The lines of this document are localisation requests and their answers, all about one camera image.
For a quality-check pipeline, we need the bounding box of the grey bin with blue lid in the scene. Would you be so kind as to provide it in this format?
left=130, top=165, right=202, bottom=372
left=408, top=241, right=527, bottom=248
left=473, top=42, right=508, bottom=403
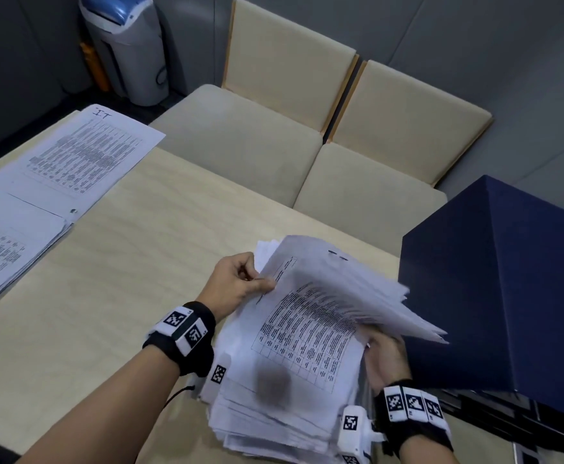
left=78, top=0, right=170, bottom=107

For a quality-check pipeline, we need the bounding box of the orange bottle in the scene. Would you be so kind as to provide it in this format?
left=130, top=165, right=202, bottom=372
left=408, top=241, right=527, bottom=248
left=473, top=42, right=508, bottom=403
left=80, top=41, right=111, bottom=92

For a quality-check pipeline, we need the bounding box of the person's left forearm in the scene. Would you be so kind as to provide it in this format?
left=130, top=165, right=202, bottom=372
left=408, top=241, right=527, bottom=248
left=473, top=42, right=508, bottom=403
left=16, top=345, right=181, bottom=464

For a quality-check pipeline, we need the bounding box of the beige cushioned chair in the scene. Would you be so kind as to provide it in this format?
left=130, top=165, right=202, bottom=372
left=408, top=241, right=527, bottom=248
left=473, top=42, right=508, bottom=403
left=292, top=60, right=494, bottom=258
left=148, top=0, right=361, bottom=208

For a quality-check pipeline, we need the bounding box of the thin black cable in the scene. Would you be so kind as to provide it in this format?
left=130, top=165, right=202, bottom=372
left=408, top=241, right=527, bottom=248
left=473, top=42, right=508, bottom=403
left=163, top=383, right=197, bottom=409

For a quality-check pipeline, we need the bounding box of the black marker wristband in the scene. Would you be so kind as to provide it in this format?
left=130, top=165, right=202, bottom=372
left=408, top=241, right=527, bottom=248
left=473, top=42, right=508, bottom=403
left=373, top=379, right=456, bottom=455
left=142, top=300, right=217, bottom=378

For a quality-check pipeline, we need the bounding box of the stack of printed paper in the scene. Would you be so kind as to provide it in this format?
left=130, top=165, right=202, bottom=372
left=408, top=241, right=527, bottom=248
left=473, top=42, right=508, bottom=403
left=0, top=180, right=75, bottom=320
left=0, top=104, right=167, bottom=223
left=206, top=235, right=449, bottom=464

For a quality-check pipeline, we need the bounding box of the person's right forearm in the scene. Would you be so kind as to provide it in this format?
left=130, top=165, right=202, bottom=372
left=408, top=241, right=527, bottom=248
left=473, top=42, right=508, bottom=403
left=397, top=434, right=462, bottom=464

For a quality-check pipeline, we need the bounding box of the person's left hand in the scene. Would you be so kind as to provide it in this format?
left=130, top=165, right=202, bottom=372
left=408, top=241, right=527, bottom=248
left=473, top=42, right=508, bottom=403
left=196, top=251, right=278, bottom=324

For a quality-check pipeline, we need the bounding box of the person's right hand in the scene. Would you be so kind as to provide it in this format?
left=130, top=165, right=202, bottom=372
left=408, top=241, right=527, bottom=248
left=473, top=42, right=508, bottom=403
left=362, top=325, right=413, bottom=394

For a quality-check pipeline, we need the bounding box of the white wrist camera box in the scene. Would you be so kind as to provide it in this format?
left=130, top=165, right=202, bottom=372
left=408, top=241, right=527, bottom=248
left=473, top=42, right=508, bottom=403
left=199, top=352, right=232, bottom=404
left=337, top=405, right=387, bottom=464

